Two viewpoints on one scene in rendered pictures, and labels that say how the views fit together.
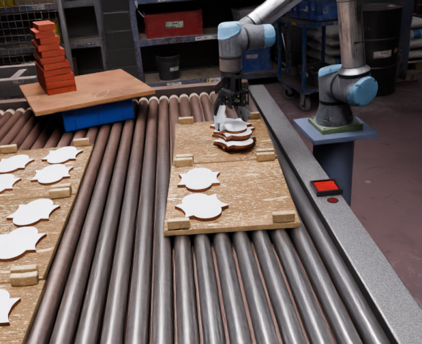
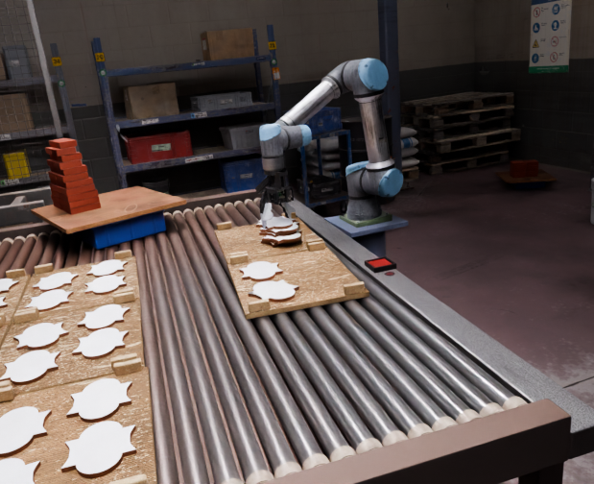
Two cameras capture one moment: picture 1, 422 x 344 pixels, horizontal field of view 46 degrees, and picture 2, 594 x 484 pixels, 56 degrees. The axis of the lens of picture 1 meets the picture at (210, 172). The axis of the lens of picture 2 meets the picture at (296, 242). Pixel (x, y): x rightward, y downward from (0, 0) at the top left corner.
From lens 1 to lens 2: 37 cm
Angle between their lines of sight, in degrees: 13
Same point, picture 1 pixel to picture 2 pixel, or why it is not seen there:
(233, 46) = (275, 146)
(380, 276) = (451, 321)
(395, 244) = not seen: hidden behind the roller
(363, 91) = (392, 182)
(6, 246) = (92, 346)
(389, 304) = (465, 338)
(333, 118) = (365, 211)
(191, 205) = (263, 290)
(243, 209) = (313, 288)
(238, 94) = (282, 191)
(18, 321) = (138, 399)
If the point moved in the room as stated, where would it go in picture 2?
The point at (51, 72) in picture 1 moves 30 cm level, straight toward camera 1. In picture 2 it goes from (74, 189) to (89, 202)
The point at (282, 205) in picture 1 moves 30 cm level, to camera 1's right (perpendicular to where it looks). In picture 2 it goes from (347, 280) to (441, 263)
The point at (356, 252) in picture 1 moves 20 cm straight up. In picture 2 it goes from (425, 307) to (423, 235)
